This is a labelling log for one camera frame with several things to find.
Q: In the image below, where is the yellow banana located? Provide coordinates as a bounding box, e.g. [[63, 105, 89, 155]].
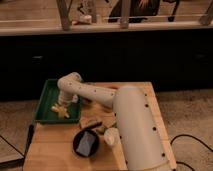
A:
[[51, 104, 69, 118]]

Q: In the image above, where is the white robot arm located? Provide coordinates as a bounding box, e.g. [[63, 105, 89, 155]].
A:
[[57, 72, 172, 171]]

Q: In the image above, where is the white folded cloth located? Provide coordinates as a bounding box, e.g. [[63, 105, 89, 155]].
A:
[[71, 95, 79, 103]]

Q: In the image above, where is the green plastic tray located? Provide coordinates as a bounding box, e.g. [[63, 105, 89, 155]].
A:
[[34, 79, 82, 124]]

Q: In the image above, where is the black round plate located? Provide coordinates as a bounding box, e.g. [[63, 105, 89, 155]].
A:
[[73, 129, 100, 158]]

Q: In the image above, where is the green vegetable piece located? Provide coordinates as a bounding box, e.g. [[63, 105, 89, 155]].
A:
[[96, 123, 117, 135]]

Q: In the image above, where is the blue sponge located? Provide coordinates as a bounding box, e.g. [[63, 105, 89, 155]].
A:
[[76, 131, 96, 157]]

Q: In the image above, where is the white cup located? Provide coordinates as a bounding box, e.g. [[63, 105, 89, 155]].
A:
[[104, 128, 119, 147]]

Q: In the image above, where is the person in dark clothes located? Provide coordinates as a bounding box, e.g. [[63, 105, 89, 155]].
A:
[[108, 0, 160, 23]]

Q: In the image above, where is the wooden railing post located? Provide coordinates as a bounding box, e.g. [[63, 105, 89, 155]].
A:
[[120, 0, 131, 29], [56, 0, 70, 31]]

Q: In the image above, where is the black cable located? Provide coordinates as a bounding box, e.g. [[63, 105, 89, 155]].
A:
[[170, 133, 213, 171]]

